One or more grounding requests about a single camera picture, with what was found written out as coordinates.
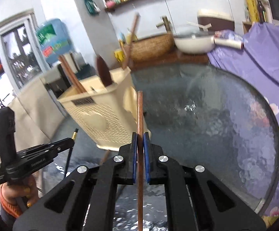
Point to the pink small item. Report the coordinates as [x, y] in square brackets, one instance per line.
[110, 4]

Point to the white rice paddle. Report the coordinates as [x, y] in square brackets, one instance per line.
[198, 25]

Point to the green hanging packet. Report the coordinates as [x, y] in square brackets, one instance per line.
[91, 4]

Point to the bronze faucet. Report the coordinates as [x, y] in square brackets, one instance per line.
[165, 24]

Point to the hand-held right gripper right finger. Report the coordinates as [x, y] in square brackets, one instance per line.
[146, 158]

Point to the black chopstick with gold tip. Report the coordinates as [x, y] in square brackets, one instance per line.
[68, 160]

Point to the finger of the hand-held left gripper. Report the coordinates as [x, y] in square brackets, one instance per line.
[47, 148]
[33, 164]

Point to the grey water dispenser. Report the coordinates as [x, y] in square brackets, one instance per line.
[55, 85]

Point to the round glass table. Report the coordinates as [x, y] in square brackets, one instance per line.
[202, 115]

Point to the cream perforated utensil holder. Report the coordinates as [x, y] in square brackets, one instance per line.
[100, 115]

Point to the purple floral cloth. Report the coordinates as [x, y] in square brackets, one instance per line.
[262, 60]

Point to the blue water bottle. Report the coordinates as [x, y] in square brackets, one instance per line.
[53, 38]

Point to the yellow roll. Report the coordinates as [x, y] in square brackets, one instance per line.
[249, 1]

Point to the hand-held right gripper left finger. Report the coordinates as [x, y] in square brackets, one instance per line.
[135, 156]

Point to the sliding window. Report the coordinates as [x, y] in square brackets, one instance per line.
[16, 60]

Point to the woven basin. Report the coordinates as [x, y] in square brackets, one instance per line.
[151, 47]

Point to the white pan with lid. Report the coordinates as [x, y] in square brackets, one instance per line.
[192, 44]

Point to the person's left forearm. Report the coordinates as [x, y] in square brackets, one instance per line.
[8, 204]

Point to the brown and white rice cooker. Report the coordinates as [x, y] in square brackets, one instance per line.
[216, 20]

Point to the person's left hand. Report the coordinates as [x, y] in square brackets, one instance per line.
[25, 192]

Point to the brown glass bottle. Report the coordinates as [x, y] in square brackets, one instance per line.
[261, 10]

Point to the dark wooden spoon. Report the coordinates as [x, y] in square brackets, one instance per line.
[103, 73]

